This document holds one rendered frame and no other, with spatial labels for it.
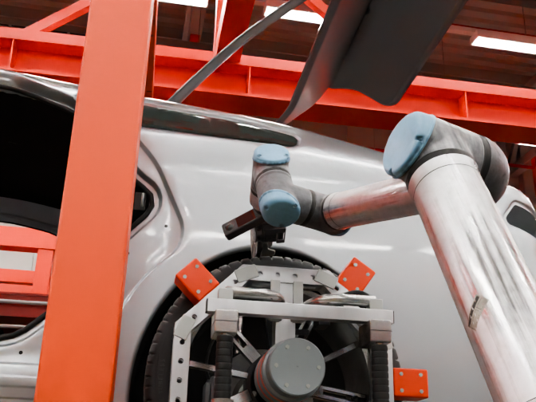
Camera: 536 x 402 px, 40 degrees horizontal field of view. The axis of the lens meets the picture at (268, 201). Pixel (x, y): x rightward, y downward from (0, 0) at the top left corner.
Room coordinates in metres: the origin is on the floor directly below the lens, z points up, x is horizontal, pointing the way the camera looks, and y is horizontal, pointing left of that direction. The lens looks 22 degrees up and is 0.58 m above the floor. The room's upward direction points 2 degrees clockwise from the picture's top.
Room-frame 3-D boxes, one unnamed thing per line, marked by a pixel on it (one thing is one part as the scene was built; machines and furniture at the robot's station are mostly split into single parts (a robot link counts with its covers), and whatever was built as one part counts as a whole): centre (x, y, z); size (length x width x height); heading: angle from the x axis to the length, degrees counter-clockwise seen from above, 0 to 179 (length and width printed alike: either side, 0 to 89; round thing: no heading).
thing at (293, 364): (1.74, -0.06, 0.85); 0.21 x 0.14 x 0.14; 9
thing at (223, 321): (1.58, 0.09, 0.93); 0.09 x 0.05 x 0.05; 9
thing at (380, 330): (1.64, -0.25, 0.93); 0.09 x 0.05 x 0.05; 9
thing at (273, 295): (1.67, 0.03, 1.03); 0.19 x 0.18 x 0.11; 9
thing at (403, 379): (1.87, -0.36, 0.85); 0.09 x 0.08 x 0.07; 99
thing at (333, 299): (1.71, -0.17, 1.03); 0.19 x 0.18 x 0.11; 9
